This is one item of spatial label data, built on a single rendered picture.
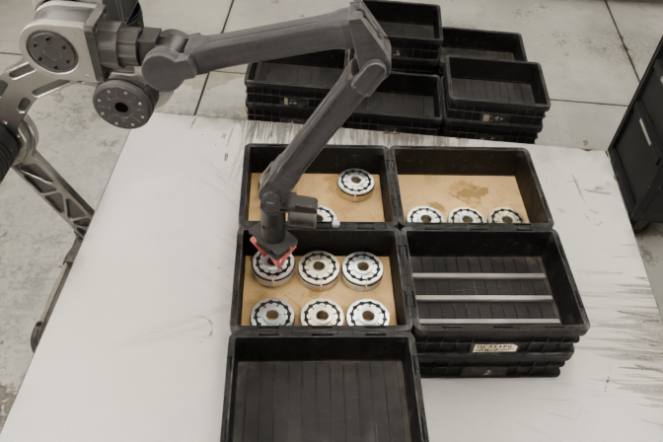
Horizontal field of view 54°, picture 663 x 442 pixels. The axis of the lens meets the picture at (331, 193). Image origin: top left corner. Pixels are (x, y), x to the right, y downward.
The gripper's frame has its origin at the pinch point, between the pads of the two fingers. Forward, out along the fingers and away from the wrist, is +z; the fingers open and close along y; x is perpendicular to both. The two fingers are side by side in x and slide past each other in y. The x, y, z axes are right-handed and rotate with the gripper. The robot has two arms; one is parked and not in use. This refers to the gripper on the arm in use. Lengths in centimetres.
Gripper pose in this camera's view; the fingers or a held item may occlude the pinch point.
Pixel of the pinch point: (272, 258)
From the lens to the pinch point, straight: 160.8
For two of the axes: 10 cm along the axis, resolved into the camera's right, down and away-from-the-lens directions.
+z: -0.6, 6.8, 7.3
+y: -7.3, -5.3, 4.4
